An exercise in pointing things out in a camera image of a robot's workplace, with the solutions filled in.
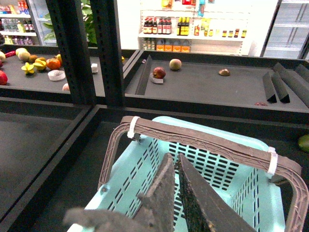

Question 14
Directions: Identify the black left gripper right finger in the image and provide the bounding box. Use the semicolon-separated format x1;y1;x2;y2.
177;153;255;232

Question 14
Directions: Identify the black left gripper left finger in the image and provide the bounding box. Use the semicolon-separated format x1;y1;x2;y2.
63;153;174;232

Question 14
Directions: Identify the light blue plastic basket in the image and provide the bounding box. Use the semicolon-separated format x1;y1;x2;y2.
67;116;286;232

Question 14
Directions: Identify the black wedge divider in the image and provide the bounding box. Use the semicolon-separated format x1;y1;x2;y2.
263;72;277;103

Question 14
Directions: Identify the brown halved fruit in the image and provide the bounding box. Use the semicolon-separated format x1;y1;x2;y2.
218;69;230;76

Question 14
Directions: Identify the red apple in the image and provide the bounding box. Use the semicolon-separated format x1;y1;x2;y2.
153;67;166;79

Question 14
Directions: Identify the black fruit display shelf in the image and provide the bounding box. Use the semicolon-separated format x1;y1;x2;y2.
0;0;309;232

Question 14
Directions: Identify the green peach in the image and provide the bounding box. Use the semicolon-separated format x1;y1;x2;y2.
169;59;182;71

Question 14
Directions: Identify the orange persimmon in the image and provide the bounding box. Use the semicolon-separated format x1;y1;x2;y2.
46;58;61;70

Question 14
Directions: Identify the white grocery shelf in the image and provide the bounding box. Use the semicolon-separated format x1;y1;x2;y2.
139;0;253;56

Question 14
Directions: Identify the yellow star fruit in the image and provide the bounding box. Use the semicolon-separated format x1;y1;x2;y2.
21;62;35;75

